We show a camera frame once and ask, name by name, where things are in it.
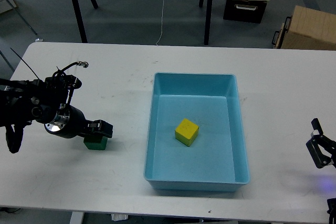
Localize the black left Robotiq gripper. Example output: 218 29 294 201
44 105 113 138

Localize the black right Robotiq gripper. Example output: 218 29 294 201
306 118 336 168

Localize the green wooden block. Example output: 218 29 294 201
83 136 108 151

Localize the yellow wooden block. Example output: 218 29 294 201
175 118 200 147

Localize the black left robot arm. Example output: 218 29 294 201
1 61 113 154

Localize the black storage box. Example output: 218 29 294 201
223 0 267 24

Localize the light blue plastic bin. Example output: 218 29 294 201
144 72 250 192

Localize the light wooden cabinet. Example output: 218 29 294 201
272 6 335 51

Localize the wooden chair at left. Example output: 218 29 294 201
0 0 38 72

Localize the white hanging cord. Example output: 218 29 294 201
155 0 167 47

